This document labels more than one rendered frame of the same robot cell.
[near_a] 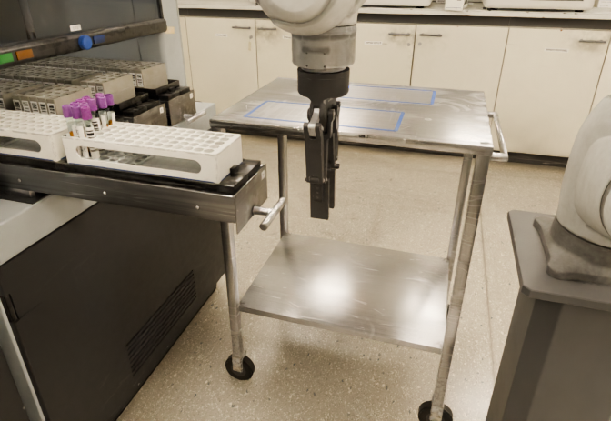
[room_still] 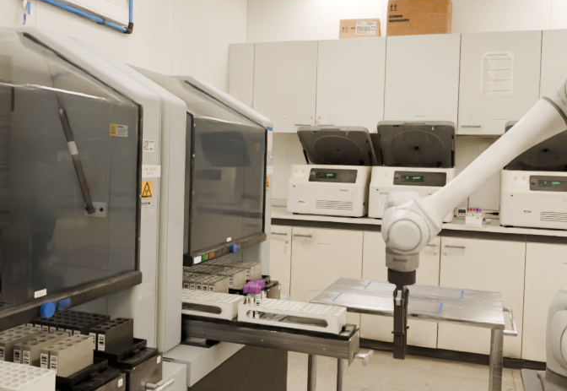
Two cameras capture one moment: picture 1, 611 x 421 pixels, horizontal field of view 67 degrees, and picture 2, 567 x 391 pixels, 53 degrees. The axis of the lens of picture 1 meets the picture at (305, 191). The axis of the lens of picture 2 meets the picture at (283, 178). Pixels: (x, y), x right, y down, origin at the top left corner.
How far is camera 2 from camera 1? 0.89 m
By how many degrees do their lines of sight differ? 25
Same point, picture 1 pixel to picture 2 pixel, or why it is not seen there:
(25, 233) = (204, 366)
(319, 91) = (401, 280)
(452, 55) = (476, 264)
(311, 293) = not seen: outside the picture
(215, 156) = (337, 317)
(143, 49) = (245, 252)
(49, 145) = (228, 310)
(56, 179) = (230, 331)
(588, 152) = (553, 320)
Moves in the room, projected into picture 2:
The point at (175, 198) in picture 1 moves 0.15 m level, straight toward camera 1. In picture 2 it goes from (310, 343) to (329, 362)
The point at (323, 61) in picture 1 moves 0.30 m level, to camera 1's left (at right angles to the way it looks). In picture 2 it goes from (403, 265) to (288, 261)
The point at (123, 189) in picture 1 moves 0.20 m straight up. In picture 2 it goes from (275, 337) to (278, 265)
